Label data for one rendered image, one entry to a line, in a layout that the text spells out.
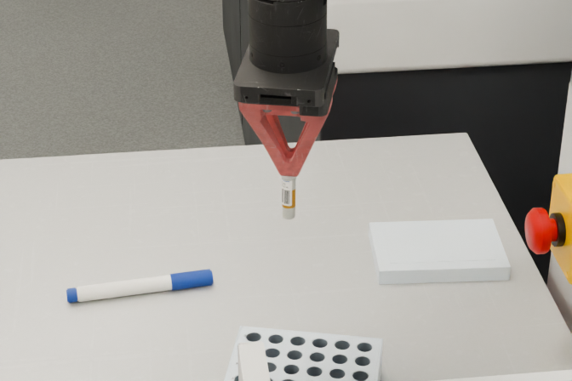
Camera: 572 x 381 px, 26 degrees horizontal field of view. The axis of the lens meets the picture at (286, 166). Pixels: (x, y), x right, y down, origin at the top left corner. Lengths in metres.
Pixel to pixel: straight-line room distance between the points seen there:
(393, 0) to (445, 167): 0.21
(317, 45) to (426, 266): 0.37
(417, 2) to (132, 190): 0.40
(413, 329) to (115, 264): 0.30
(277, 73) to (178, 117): 2.25
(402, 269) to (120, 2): 2.73
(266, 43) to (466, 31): 0.65
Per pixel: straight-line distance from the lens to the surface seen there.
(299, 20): 0.87
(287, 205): 0.97
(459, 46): 1.51
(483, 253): 1.22
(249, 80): 0.88
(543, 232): 1.06
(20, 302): 1.20
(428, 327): 1.15
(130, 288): 1.18
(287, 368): 1.04
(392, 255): 1.21
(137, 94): 3.26
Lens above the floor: 1.45
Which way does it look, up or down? 30 degrees down
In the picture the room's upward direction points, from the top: straight up
